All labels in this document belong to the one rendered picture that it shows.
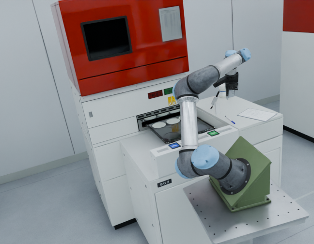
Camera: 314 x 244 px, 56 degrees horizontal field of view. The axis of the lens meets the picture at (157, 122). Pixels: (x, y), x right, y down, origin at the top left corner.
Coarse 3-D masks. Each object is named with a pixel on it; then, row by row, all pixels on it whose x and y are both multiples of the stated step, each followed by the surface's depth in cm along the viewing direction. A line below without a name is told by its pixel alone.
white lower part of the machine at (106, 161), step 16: (112, 144) 218; (96, 160) 217; (112, 160) 222; (96, 176) 254; (112, 176) 227; (112, 192) 231; (128, 192) 237; (112, 208) 236; (128, 208) 242; (112, 224) 241; (128, 224) 251
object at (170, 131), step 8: (200, 120) 213; (152, 128) 211; (160, 128) 210; (168, 128) 208; (176, 128) 206; (200, 128) 201; (208, 128) 199; (160, 136) 198; (168, 136) 196; (176, 136) 195
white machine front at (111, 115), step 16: (160, 80) 217; (176, 80) 222; (80, 96) 198; (96, 96) 202; (112, 96) 206; (128, 96) 211; (144, 96) 216; (160, 96) 221; (96, 112) 206; (112, 112) 210; (128, 112) 215; (144, 112) 220; (96, 128) 209; (112, 128) 214; (128, 128) 219; (96, 144) 213
